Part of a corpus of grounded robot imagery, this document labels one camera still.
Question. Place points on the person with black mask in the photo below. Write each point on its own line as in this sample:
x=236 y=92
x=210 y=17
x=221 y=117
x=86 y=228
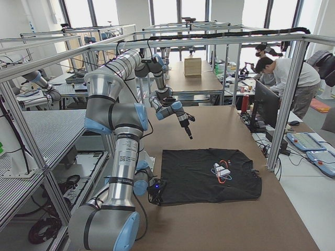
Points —
x=260 y=52

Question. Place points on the black computer monitor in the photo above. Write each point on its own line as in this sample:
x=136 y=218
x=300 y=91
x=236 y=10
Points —
x=265 y=109

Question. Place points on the striped metal work table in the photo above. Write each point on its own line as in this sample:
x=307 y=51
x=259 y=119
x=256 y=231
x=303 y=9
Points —
x=55 y=132

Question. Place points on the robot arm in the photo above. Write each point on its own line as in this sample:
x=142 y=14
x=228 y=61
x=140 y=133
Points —
x=109 y=220
x=161 y=99

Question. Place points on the aluminium cage frame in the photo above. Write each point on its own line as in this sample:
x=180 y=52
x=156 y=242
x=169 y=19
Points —
x=33 y=161

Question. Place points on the teach pendant far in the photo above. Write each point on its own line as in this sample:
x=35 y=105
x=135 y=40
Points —
x=305 y=142

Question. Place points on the teach pendant near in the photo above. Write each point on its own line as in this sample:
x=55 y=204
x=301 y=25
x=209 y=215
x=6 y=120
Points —
x=324 y=160

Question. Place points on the red bottle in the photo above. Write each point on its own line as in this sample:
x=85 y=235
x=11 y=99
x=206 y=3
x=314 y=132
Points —
x=245 y=102

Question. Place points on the cardboard box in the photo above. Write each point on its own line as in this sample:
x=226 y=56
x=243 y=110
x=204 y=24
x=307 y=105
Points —
x=192 y=67

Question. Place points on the teach pendant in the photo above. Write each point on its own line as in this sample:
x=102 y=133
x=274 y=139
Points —
x=305 y=142
x=324 y=160

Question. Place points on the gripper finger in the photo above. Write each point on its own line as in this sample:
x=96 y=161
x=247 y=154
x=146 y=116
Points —
x=188 y=131
x=185 y=130

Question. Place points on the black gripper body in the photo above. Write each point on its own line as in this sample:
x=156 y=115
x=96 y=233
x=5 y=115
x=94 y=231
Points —
x=153 y=192
x=183 y=122

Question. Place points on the black graphic t-shirt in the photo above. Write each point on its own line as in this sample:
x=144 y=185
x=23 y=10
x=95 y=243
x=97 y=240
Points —
x=208 y=175

